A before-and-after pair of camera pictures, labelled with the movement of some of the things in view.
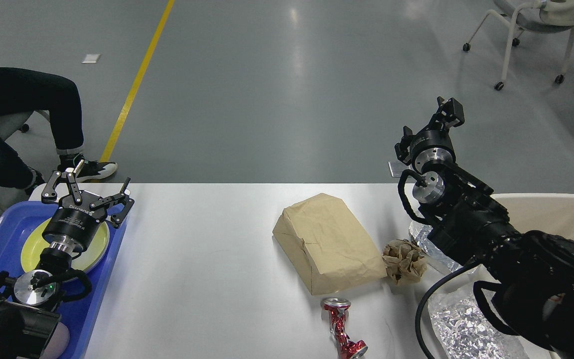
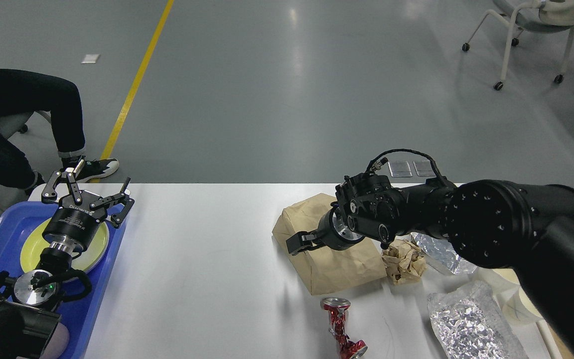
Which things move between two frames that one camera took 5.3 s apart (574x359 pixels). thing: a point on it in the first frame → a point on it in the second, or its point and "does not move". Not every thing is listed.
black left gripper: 75,226 does not move
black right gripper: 437,144 → 334,231
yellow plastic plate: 34,243 does not move
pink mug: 58,342 does not move
